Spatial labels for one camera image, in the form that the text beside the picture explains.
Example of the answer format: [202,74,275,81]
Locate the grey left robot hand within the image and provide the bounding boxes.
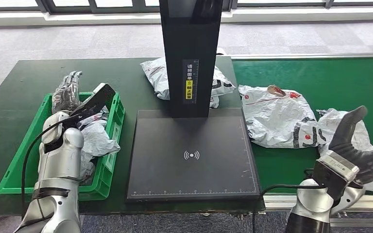
[51,70,84,115]

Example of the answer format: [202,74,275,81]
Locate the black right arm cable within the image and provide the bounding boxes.
[252,183,327,233]

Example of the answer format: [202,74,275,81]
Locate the white parcel bag black print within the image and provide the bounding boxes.
[139,47,236,109]

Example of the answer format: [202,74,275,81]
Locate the yellow black label strip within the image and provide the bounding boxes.
[182,59,200,104]

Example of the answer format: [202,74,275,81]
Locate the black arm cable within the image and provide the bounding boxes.
[20,120,66,220]
[252,183,327,233]

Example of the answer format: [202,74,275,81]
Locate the black inbound scanner machine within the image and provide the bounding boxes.
[126,0,261,203]

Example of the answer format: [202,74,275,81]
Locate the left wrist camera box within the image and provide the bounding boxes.
[69,83,117,128]

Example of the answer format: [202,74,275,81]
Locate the green conveyor belt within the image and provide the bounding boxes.
[231,57,373,197]

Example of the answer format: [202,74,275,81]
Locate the white parcel bag brown tear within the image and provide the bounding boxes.
[237,84,327,149]

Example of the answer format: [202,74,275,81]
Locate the green plastic crate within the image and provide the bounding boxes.
[0,92,125,201]

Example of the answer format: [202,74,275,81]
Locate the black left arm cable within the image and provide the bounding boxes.
[20,120,66,220]

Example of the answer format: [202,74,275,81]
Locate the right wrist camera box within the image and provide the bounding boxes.
[312,150,361,201]

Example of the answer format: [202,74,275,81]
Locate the grey parcel bag red lettering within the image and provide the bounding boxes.
[77,106,121,185]

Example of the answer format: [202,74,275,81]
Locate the dark window frame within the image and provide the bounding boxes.
[0,0,373,14]

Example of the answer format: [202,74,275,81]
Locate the plain white parcel bag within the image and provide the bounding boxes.
[317,108,373,194]

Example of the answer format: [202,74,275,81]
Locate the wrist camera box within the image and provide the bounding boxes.
[312,150,361,201]
[69,83,117,128]

